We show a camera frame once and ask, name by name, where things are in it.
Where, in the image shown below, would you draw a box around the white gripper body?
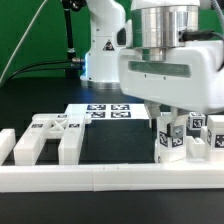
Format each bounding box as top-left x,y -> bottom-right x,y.
118,40 -> 224,114

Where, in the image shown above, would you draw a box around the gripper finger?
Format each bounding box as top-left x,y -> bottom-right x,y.
144,100 -> 161,128
167,107 -> 188,138

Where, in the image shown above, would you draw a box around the white chair seat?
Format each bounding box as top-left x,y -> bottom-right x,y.
154,136 -> 205,163

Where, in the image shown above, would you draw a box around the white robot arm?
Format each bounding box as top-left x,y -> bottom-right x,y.
82,0 -> 224,120

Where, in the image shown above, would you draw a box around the right white tagged cube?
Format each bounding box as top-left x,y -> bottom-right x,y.
187,112 -> 206,130

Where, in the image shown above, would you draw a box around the white tag base sheet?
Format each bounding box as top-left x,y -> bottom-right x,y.
65,103 -> 148,120

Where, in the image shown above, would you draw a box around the white U-shaped obstacle frame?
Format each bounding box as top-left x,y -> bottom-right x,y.
0,129 -> 224,192

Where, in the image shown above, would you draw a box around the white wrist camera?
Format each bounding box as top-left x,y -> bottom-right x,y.
116,19 -> 133,47

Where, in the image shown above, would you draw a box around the white chair back frame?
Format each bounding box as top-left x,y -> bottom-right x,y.
13,114 -> 92,166

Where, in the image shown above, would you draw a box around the black camera stand pole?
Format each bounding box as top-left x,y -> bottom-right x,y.
59,0 -> 88,80

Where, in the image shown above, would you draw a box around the black cables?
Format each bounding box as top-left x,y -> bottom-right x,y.
4,58 -> 85,85

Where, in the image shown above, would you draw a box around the grey white cable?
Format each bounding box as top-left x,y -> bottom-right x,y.
0,0 -> 50,88

